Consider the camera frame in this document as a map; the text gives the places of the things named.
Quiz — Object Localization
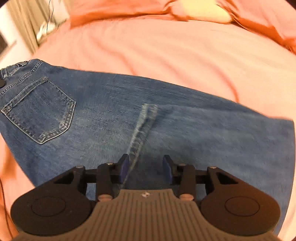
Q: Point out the blue denim jeans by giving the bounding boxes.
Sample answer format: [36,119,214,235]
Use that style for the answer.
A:
[1,59,295,234]

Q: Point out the orange bed sheet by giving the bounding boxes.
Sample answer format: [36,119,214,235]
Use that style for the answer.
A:
[0,14,296,241]

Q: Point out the white cloth on nightstand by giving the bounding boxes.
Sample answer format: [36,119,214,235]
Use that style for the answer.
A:
[36,22,57,42]

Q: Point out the yellow small cushion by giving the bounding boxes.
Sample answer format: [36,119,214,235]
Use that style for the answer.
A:
[180,0,232,24]

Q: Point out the left orange pillow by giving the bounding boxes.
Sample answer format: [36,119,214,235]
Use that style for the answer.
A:
[67,1,187,28]

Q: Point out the orange pillow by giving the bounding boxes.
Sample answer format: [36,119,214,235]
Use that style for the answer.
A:
[67,1,187,28]
[217,0,295,53]

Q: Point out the right orange pillow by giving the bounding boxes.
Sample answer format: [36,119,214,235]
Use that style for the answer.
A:
[217,0,295,53]

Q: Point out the black charger cable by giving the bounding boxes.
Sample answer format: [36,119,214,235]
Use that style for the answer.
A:
[45,0,56,33]

